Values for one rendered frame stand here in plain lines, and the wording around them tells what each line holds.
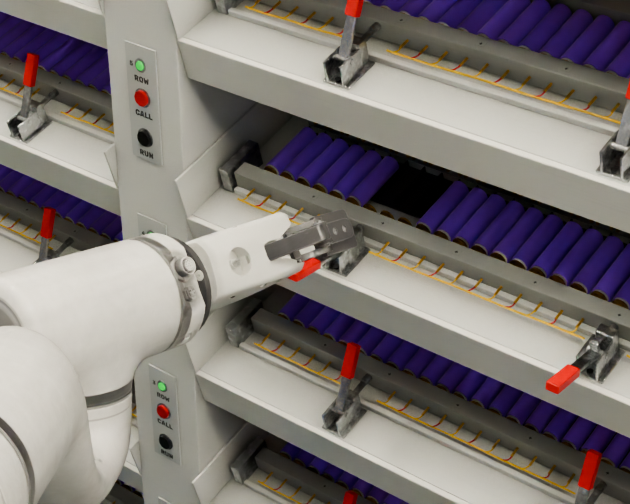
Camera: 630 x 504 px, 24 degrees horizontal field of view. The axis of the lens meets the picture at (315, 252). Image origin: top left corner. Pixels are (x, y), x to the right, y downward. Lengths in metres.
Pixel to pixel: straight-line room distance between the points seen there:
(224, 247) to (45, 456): 0.31
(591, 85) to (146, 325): 0.42
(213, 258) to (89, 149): 0.56
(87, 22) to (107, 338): 0.56
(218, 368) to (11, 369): 0.77
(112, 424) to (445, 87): 0.43
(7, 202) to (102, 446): 0.85
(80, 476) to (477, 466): 0.61
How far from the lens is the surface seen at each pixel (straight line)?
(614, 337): 1.23
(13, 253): 1.77
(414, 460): 1.43
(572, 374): 1.19
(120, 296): 0.97
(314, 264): 1.31
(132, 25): 1.40
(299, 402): 1.50
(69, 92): 1.62
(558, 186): 1.16
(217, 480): 1.67
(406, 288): 1.33
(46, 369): 0.81
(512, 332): 1.28
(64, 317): 0.93
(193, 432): 1.61
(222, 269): 1.03
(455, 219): 1.35
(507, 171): 1.18
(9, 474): 0.72
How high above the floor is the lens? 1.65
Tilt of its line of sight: 31 degrees down
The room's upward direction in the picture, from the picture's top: straight up
